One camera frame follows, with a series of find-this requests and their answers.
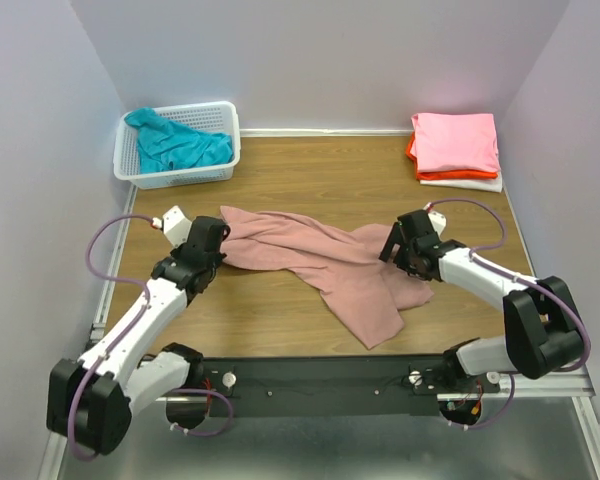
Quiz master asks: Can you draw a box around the aluminium frame rail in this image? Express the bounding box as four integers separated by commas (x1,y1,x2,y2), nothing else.
46,203,591,461

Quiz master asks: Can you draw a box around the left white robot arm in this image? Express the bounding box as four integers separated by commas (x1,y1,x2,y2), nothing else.
46,207,230,462

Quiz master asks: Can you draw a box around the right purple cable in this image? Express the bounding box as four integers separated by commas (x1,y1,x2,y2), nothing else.
427,198,592,431

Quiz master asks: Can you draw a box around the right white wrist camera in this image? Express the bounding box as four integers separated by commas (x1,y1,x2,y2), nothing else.
425,203,447,235

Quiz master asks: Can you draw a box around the folded white t-shirt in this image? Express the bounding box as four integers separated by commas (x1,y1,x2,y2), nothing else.
419,174,503,193

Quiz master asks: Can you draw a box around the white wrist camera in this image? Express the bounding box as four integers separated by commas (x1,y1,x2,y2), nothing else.
151,205,192,247
425,203,447,235

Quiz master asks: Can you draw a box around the folded light pink t-shirt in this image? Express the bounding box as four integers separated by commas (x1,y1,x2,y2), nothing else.
410,113,500,175

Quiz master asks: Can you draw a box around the teal t-shirt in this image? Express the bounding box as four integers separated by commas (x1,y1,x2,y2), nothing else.
124,107,234,174

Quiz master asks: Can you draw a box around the folded orange t-shirt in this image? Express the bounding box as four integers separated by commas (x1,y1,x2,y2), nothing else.
405,133,498,181

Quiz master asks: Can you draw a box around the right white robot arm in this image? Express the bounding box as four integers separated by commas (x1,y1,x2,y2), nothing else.
379,209,591,392

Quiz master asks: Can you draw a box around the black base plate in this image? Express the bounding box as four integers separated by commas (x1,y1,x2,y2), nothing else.
144,353,501,431

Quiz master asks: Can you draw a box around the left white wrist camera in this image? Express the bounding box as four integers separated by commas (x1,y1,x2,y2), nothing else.
151,205,192,247

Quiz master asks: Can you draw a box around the dusty pink graphic t-shirt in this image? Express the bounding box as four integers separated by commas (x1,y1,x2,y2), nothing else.
220,206,434,349

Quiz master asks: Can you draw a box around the white plastic laundry basket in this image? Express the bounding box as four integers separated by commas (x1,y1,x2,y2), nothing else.
113,101,241,189

